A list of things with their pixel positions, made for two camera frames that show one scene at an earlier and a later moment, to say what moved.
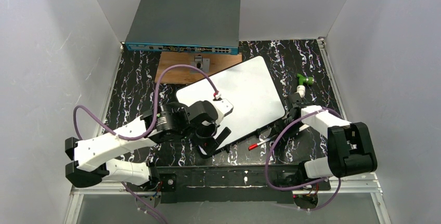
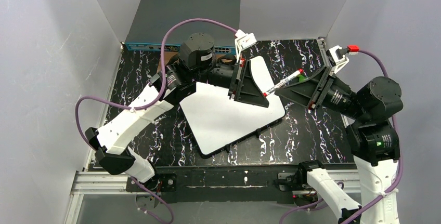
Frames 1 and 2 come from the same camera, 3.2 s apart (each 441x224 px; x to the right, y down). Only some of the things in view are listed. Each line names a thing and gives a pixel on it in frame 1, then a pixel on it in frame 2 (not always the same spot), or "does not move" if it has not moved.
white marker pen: x=254 y=145 -> x=283 y=81
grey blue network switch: x=185 y=24 does not move
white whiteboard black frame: x=250 y=87 does not move
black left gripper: x=208 y=139 -> x=237 y=77
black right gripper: x=292 y=113 -> x=320 y=87
